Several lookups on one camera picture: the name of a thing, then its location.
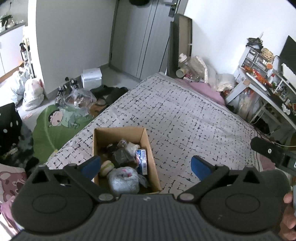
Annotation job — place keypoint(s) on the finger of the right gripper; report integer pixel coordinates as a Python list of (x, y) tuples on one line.
[(268, 149)]

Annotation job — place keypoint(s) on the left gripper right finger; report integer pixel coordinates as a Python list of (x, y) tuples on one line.
[(210, 177)]

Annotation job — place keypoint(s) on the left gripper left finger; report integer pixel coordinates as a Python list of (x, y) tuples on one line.
[(83, 175)]

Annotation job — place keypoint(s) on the burger plush toy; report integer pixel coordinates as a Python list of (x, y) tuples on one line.
[(106, 168)]

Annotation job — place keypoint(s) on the light blue plush toy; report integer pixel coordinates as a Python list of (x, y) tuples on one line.
[(123, 180)]

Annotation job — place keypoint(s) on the white soft roll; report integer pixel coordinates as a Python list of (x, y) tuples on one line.
[(132, 148)]

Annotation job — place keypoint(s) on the blue tissue pack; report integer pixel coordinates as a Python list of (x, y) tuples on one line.
[(141, 158)]

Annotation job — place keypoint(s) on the black fuzzy item white tag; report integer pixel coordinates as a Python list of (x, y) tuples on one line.
[(111, 149)]

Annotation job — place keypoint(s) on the person's right hand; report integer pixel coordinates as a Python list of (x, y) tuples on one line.
[(287, 225)]

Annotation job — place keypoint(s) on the brown cardboard box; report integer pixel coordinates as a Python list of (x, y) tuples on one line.
[(102, 137)]

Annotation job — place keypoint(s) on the green leaf-shaped mat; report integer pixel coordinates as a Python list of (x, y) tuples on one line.
[(54, 128)]

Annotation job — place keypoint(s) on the white black patterned bedspread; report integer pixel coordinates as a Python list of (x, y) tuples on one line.
[(180, 123)]

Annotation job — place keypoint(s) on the clear plastic bag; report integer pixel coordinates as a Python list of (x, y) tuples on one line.
[(77, 100)]

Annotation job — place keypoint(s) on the black dotted chair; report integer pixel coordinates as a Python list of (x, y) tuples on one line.
[(17, 144)]

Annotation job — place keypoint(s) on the pink pillow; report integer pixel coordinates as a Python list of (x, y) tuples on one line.
[(204, 89)]

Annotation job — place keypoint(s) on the white desk shelf unit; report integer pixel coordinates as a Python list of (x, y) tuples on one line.
[(263, 98)]

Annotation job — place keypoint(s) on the silver box on floor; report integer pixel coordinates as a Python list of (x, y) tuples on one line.
[(91, 78)]

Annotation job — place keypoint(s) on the black monitor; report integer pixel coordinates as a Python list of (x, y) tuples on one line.
[(288, 54)]

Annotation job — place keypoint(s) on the white plastic bag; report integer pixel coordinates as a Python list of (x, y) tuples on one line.
[(33, 94)]

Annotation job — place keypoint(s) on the paper cup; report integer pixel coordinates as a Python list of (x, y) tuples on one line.
[(180, 73)]

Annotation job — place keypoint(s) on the clear plastic bottle white cap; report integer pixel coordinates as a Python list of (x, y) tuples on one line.
[(184, 63)]

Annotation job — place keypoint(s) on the grey door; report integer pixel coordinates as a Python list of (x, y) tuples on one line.
[(140, 37)]

